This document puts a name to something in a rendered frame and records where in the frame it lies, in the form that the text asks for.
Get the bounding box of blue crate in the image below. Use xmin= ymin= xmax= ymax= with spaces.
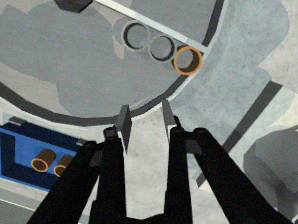
xmin=0 ymin=116 xmax=88 ymax=192

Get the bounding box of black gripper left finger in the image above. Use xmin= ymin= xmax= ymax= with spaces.
xmin=26 ymin=104 xmax=132 ymax=224

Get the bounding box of bronze bushing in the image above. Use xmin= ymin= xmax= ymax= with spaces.
xmin=54 ymin=155 xmax=73 ymax=177
xmin=31 ymin=148 xmax=56 ymax=172
xmin=171 ymin=45 xmax=202 ymax=75

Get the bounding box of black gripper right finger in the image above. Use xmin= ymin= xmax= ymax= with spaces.
xmin=162 ymin=99 xmax=294 ymax=224

